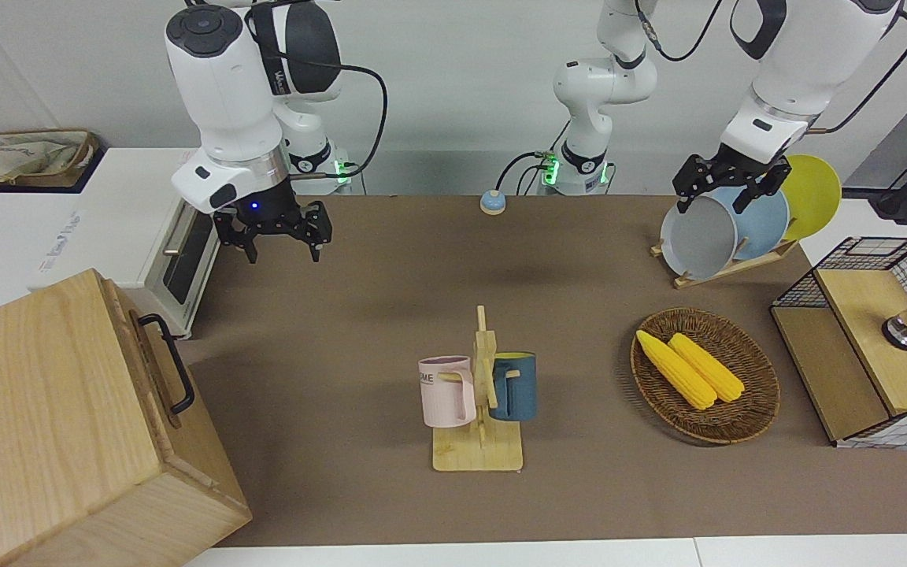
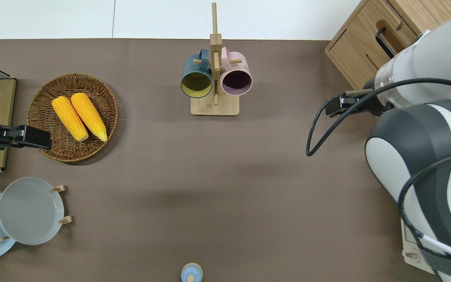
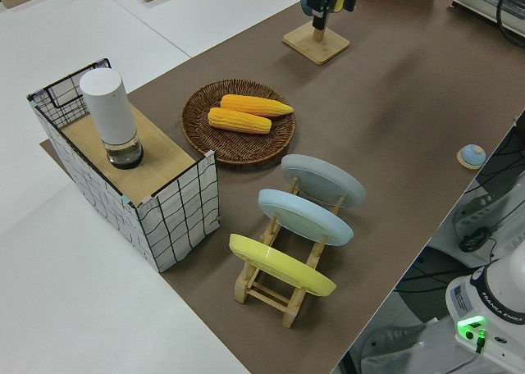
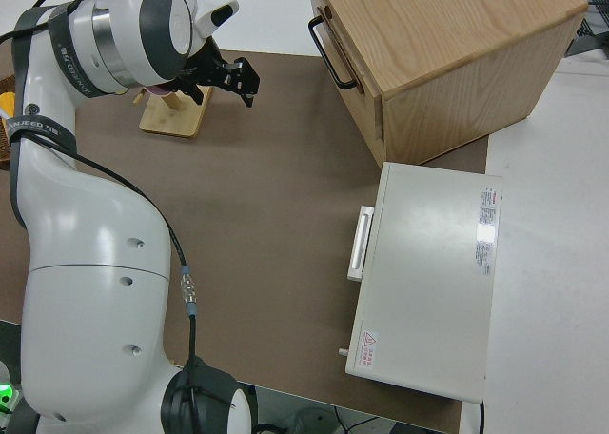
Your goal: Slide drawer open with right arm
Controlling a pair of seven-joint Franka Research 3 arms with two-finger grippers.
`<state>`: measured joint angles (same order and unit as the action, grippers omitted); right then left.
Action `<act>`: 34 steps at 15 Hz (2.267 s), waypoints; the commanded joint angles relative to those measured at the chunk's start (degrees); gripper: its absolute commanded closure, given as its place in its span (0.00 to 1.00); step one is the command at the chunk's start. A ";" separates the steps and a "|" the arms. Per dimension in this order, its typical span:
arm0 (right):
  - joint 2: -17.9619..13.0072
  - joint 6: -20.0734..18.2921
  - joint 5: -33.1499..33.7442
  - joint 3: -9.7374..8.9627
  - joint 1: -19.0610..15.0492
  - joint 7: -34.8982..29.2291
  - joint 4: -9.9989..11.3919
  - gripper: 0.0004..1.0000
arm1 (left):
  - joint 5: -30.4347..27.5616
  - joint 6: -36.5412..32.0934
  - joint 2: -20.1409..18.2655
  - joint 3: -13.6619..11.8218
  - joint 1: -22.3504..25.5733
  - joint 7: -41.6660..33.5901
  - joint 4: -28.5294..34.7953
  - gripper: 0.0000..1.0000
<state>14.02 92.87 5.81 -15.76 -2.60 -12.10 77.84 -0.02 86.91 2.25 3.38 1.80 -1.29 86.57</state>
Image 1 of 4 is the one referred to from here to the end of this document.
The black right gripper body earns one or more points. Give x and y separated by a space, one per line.
264 216

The grey plate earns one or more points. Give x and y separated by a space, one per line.
697 240

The pink mug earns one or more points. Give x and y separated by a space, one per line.
442 402

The wooden drawer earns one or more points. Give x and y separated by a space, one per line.
150 378

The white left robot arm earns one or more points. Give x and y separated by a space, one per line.
792 71

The light blue desk bell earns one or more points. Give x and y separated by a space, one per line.
492 203

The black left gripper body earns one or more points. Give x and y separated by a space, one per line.
729 172

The brown table mat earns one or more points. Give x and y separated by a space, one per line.
579 504

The yellow plate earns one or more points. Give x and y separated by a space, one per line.
814 197

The white toaster oven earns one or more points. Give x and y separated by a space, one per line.
123 228

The beige cloth bag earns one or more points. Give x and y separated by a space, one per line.
20 153

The black stand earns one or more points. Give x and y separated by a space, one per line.
906 201

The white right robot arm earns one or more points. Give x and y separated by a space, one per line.
217 87

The dark blue mug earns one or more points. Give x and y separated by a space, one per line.
520 390

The light blue plate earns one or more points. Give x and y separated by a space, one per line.
764 228

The light wooden cabinet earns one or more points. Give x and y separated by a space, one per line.
36 409

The brown wicker basket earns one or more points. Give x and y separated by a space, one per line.
745 417

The wooden plate rack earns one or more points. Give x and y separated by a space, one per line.
705 277

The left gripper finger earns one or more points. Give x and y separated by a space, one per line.
685 198
743 201

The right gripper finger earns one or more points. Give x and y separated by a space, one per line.
316 246
250 248

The wooden mug rack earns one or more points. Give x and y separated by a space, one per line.
477 453

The yellow corn cob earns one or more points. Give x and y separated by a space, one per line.
709 368
674 368

